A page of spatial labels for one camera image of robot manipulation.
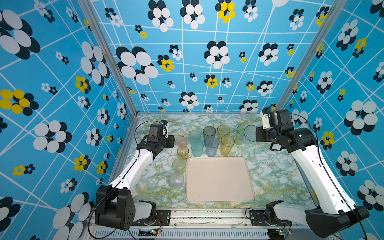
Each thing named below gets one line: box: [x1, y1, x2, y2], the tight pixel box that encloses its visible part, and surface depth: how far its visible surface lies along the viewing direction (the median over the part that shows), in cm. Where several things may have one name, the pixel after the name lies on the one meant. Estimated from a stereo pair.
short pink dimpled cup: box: [176, 136, 189, 147], surface depth 101 cm
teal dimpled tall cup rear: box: [188, 129, 201, 142], surface depth 97 cm
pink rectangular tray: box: [185, 156, 255, 203], surface depth 91 cm
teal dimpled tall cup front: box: [190, 139, 204, 158], surface depth 94 cm
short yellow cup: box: [177, 145, 189, 161], surface depth 96 cm
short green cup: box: [172, 158, 186, 174], surface depth 91 cm
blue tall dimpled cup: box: [205, 136, 220, 157], surface depth 95 cm
